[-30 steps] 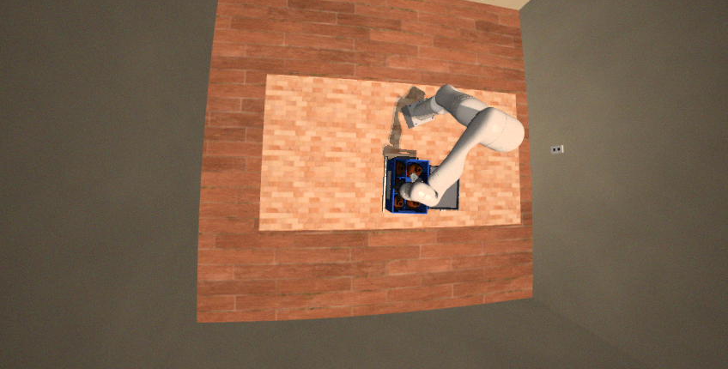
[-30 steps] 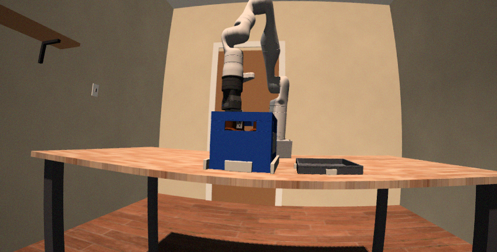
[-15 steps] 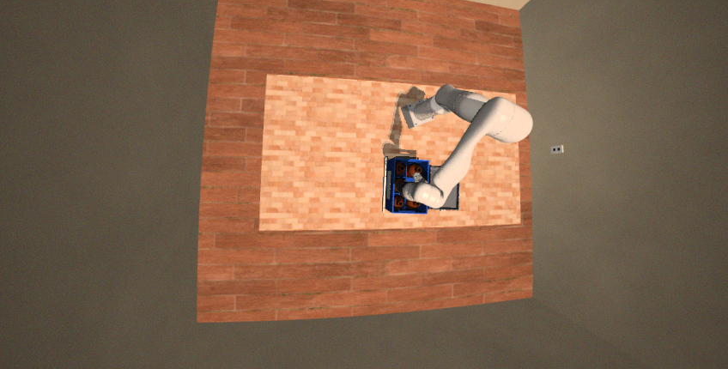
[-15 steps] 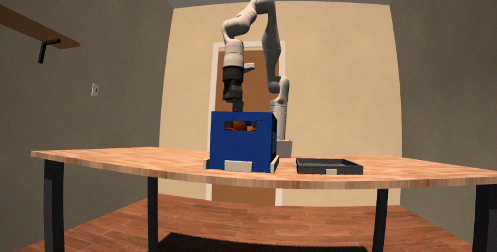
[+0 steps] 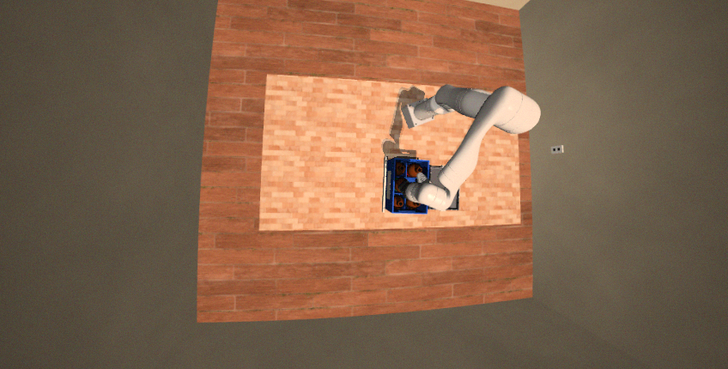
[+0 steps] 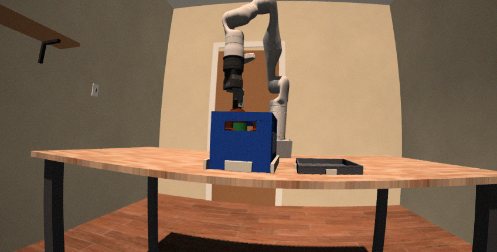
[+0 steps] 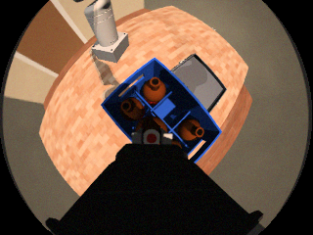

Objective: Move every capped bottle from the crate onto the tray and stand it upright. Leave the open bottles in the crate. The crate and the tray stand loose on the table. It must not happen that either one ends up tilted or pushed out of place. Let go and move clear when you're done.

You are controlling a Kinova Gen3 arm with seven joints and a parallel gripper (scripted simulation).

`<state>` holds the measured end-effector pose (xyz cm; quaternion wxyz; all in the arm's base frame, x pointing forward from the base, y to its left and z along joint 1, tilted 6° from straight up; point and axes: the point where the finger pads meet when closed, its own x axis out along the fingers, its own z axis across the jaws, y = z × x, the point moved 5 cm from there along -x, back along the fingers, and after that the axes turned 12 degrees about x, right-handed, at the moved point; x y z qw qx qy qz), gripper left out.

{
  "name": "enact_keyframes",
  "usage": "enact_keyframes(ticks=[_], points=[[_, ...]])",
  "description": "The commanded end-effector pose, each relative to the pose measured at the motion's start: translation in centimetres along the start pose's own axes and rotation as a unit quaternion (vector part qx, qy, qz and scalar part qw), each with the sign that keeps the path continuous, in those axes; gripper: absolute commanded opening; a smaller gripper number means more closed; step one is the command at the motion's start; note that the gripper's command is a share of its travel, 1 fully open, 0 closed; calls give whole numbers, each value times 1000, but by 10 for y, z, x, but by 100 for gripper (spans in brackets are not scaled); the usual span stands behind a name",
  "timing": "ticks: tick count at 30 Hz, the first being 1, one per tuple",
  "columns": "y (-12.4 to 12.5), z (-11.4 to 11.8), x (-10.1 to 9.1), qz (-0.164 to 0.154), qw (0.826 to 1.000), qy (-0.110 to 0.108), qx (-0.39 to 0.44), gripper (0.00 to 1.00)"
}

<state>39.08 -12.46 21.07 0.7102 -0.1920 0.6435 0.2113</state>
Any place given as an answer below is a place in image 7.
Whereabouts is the blue crate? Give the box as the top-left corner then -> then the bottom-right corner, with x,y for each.
101,57 -> 222,163

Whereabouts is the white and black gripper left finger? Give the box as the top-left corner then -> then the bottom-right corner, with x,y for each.
132,127 -> 145,144

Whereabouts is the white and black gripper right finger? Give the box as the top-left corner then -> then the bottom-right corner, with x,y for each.
158,128 -> 172,144

